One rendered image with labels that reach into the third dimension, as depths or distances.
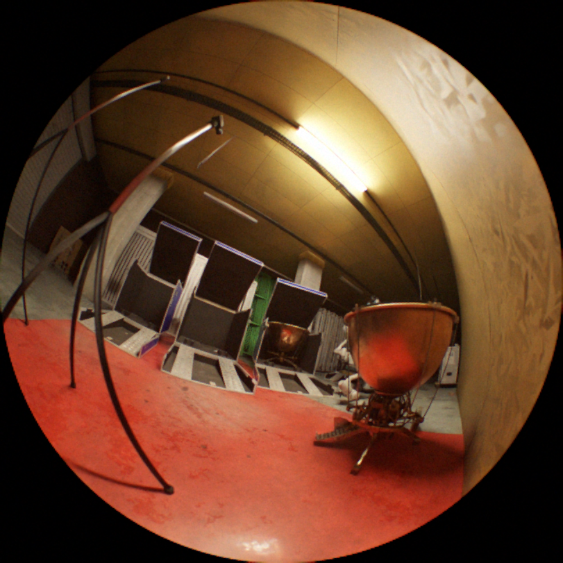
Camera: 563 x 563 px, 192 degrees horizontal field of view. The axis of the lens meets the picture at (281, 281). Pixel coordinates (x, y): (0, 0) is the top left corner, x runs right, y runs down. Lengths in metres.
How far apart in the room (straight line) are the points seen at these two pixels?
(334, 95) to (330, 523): 3.26
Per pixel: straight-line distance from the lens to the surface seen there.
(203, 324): 3.25
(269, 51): 2.89
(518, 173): 0.46
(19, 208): 5.64
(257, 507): 0.65
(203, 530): 0.58
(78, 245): 5.51
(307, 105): 2.75
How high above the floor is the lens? 0.53
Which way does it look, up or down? 22 degrees up
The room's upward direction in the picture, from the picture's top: 15 degrees clockwise
